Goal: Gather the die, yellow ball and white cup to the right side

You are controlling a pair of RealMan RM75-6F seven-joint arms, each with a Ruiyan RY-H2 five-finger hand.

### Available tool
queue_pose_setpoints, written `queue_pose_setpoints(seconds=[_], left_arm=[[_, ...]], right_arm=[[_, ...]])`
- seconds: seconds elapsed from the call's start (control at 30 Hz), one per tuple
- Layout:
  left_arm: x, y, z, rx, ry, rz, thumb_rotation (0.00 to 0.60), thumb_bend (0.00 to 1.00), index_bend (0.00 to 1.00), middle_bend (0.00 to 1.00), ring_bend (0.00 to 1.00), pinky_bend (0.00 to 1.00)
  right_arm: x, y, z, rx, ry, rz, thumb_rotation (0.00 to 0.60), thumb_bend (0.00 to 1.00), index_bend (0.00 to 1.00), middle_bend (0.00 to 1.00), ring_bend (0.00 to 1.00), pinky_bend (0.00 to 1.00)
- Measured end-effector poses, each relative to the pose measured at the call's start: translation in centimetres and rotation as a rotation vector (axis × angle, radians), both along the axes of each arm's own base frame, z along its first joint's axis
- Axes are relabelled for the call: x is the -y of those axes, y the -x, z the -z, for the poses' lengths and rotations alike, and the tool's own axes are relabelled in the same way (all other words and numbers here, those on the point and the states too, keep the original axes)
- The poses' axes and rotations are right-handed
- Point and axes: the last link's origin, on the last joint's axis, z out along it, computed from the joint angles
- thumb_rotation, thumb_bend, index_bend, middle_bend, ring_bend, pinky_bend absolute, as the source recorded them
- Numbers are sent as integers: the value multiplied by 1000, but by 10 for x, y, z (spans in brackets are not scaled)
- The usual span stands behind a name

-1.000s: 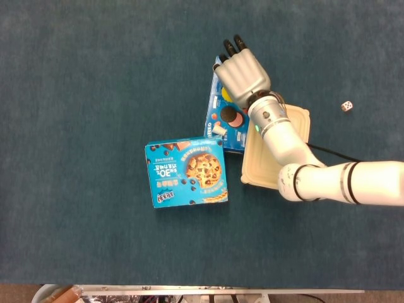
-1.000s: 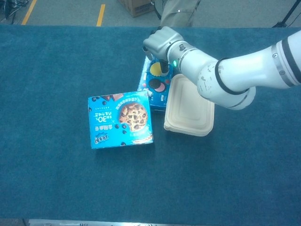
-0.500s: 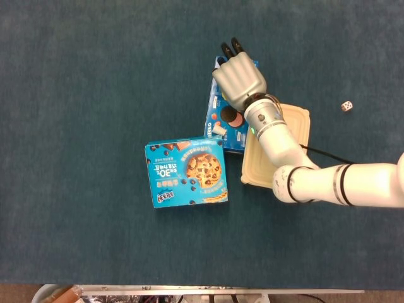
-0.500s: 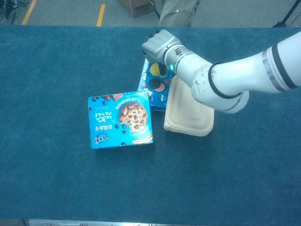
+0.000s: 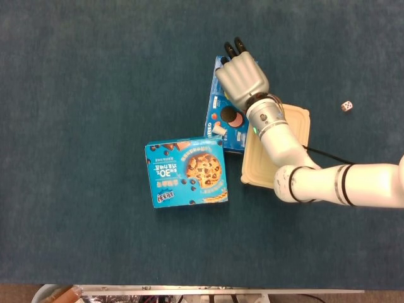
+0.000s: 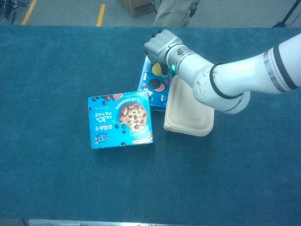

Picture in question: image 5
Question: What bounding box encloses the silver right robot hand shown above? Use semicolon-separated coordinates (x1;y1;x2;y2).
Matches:
215;37;270;110

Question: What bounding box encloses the blue Oreo cookie box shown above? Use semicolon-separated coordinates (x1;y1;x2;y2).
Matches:
204;56;259;155

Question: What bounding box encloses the beige lidded plastic container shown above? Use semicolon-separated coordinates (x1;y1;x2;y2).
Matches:
241;104;311;189

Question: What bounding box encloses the blue chocolate chip cookie box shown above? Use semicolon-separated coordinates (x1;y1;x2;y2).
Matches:
145;136;230;209

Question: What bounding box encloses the teal felt table cloth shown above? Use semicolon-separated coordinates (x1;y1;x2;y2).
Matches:
0;0;404;288

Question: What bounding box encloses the grey metal table edge bar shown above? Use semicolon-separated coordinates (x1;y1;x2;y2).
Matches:
74;284;365;297

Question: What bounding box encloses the brown packet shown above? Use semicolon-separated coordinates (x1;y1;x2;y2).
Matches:
47;285;81;303

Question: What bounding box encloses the white round bin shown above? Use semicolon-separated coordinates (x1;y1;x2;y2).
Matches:
31;283;76;303

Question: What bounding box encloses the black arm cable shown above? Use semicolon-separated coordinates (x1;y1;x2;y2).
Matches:
304;145;356;165

